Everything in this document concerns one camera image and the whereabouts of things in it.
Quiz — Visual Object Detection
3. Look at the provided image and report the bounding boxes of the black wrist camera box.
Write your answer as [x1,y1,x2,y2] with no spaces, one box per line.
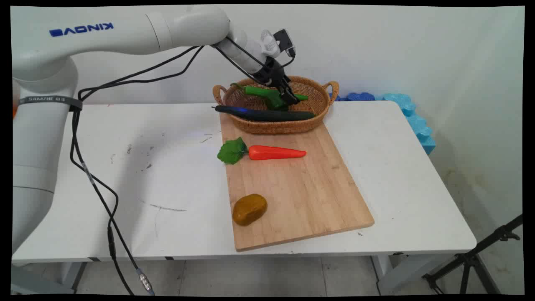
[274,28,297,58]

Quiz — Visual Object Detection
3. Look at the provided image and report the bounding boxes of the dark green toy cucumber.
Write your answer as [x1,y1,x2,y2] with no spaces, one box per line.
[215,105,316,122]

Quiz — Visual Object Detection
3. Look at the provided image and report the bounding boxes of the narrow grey table leg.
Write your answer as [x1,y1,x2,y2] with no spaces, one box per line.
[61,261,88,292]

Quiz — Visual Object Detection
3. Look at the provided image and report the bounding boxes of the black printed strap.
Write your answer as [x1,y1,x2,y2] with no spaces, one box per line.
[18,95,84,112]

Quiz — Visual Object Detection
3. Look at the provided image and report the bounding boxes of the wide white table leg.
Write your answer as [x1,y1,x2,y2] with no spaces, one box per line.
[371,253,446,296]

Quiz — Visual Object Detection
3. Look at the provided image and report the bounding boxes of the green toy chili pepper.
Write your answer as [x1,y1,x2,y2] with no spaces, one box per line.
[230,83,309,111]

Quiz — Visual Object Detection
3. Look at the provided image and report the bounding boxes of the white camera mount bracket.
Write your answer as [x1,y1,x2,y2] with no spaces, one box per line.
[260,29,281,57]

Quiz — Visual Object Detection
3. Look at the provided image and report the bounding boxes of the black tripod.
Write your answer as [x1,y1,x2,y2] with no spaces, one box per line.
[422,214,523,295]

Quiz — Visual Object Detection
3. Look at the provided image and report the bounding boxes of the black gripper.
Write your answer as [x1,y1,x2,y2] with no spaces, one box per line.
[252,58,301,106]

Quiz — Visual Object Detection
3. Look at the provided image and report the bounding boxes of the brown toy potato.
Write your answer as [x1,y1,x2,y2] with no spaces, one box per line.
[232,194,268,227]

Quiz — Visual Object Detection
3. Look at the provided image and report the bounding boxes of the black cable with metal connector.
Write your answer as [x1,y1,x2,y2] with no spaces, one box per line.
[69,45,206,296]

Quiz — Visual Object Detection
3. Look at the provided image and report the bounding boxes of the wooden cutting board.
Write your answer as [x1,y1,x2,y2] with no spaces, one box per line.
[219,113,375,253]

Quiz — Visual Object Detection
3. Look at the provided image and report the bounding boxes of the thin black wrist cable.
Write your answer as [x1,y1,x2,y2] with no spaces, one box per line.
[213,37,296,77]

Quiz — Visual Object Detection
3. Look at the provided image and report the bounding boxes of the plain black cable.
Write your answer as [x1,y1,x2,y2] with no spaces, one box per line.
[70,45,200,176]

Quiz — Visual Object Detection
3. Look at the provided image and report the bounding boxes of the light blue foam mat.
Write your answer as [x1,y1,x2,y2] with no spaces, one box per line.
[382,93,437,156]

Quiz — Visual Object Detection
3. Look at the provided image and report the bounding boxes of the woven wicker basket with handles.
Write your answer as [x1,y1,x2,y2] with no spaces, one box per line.
[212,76,340,135]

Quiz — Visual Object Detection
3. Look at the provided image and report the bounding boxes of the orange toy carrot green leaves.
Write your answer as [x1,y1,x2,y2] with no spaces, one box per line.
[217,137,307,165]

